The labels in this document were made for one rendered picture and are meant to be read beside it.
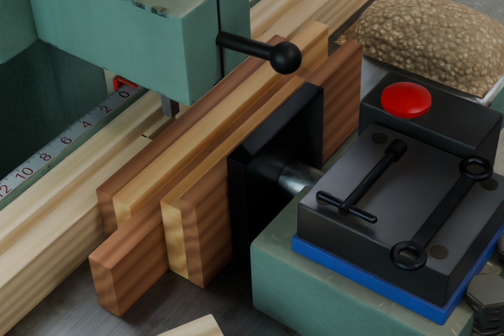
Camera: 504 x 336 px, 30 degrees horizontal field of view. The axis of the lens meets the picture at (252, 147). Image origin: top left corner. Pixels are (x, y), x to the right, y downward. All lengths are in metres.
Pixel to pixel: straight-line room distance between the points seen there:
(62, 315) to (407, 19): 0.37
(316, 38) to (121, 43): 0.18
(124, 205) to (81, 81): 0.30
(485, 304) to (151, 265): 0.22
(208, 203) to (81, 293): 0.11
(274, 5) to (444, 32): 0.14
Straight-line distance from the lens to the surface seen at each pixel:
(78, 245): 0.64
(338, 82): 0.67
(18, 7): 0.66
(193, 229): 0.58
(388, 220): 0.53
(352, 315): 0.55
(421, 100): 0.57
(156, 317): 0.61
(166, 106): 0.67
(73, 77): 0.87
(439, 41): 0.78
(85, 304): 0.63
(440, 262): 0.51
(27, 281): 0.61
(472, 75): 0.78
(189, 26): 0.57
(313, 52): 0.74
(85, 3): 0.62
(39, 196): 0.63
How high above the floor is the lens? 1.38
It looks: 42 degrees down
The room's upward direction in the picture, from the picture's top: 3 degrees counter-clockwise
